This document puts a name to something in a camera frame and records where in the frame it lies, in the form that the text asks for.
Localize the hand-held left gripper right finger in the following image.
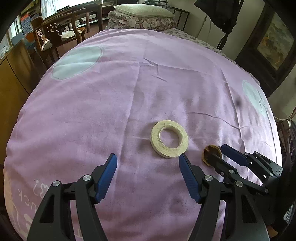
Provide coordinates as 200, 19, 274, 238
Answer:
179, 153, 270, 241

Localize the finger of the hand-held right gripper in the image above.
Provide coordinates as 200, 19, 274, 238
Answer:
206, 152, 269, 194
221, 144, 277, 183

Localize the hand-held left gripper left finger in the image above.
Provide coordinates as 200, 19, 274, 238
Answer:
27, 153, 118, 241

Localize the brown tape core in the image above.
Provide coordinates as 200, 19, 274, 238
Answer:
202, 145, 222, 167

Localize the cream tape roll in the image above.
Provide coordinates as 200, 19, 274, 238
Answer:
150, 120, 189, 158

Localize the purple printed blanket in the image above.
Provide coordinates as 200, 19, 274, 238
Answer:
5, 28, 282, 241

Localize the floral bedsheet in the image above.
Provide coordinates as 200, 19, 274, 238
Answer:
162, 29, 259, 85

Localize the black coat rack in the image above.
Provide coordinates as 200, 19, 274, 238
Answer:
217, 30, 228, 50

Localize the framed landscape painting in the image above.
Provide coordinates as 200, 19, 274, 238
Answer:
236, 2, 296, 80

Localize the wooden cabinet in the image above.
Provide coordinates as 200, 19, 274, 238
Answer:
0, 40, 35, 160

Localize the black jacket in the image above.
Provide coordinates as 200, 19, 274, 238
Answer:
194, 0, 238, 32

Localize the dark wooden chair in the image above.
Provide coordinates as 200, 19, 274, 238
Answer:
32, 11, 87, 63

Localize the folded floral quilt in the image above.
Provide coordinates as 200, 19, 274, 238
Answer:
105, 10, 177, 32

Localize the cream pillow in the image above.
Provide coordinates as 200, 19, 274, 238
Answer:
113, 3, 175, 18

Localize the dark wooden table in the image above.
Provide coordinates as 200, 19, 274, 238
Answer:
44, 0, 103, 32

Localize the shelf of boxes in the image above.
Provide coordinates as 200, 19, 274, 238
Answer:
20, 11, 33, 33

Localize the white dust sheet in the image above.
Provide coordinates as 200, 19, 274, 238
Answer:
40, 0, 70, 18

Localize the black metal bed frame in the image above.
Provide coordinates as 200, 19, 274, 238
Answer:
142, 2, 190, 32

